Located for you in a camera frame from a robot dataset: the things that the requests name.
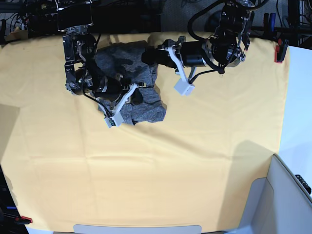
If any red black clamp right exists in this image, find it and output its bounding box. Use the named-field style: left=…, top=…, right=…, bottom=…
left=274, top=39, right=289, bottom=63

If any red black clamp left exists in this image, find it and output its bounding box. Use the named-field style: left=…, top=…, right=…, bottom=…
left=14, top=216, right=33, bottom=225

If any grey long-sleeve T-shirt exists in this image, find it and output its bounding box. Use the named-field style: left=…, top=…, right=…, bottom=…
left=95, top=41, right=166, bottom=125

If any white plastic tray edge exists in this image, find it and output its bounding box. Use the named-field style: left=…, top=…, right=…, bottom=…
left=73, top=224, right=202, bottom=234

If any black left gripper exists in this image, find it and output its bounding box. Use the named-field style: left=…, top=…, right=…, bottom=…
left=141, top=36, right=209, bottom=69

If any yellow table cloth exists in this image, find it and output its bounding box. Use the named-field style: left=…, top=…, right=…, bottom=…
left=0, top=37, right=290, bottom=232

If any white cardboard box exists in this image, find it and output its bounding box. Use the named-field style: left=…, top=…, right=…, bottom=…
left=236, top=154, right=312, bottom=234

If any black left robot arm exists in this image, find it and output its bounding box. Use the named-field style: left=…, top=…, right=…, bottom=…
left=141, top=0, right=256, bottom=73

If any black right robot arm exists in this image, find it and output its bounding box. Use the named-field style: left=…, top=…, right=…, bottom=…
left=56, top=0, right=131, bottom=107

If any red black clamp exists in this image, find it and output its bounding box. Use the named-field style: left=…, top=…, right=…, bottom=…
left=14, top=216, right=33, bottom=225
left=274, top=39, right=289, bottom=63

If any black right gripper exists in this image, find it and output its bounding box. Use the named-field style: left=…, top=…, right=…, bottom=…
left=94, top=74, right=143, bottom=109

